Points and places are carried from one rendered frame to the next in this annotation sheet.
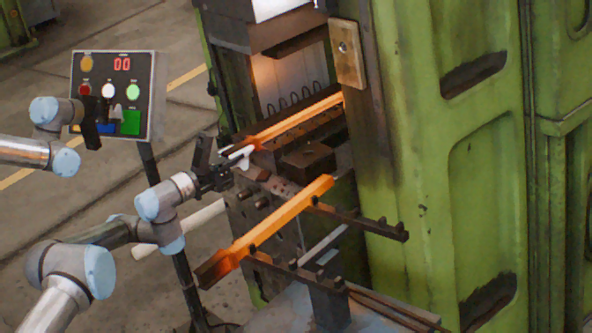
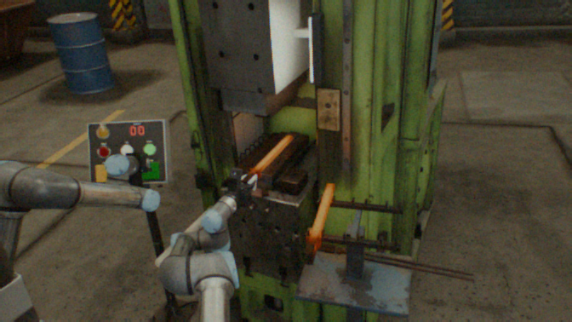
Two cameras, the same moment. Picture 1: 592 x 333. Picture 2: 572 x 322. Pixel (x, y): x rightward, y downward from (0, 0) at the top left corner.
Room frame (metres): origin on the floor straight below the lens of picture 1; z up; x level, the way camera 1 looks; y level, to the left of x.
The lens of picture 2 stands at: (0.36, 0.85, 2.00)
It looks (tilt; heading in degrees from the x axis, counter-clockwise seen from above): 29 degrees down; 331
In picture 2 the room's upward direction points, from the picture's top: 4 degrees counter-clockwise
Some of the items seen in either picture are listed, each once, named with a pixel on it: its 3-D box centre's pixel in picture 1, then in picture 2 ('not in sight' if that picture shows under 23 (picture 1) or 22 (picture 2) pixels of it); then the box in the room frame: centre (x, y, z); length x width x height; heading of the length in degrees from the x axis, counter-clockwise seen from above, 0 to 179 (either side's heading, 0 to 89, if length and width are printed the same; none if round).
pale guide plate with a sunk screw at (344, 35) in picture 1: (347, 53); (328, 109); (1.79, -0.17, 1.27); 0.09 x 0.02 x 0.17; 34
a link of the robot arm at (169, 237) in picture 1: (162, 231); (214, 238); (1.78, 0.39, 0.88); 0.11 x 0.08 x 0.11; 66
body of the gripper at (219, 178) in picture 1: (208, 175); (237, 197); (1.86, 0.24, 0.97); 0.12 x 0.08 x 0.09; 124
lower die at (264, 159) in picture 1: (309, 122); (272, 157); (2.10, -0.06, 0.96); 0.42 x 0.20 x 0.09; 124
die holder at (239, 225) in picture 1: (337, 202); (287, 204); (2.06, -0.10, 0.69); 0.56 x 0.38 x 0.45; 124
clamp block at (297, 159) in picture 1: (310, 164); (294, 181); (1.86, -0.03, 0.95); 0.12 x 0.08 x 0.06; 124
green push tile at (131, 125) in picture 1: (131, 122); (151, 170); (2.24, 0.48, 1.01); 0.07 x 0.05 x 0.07; 59
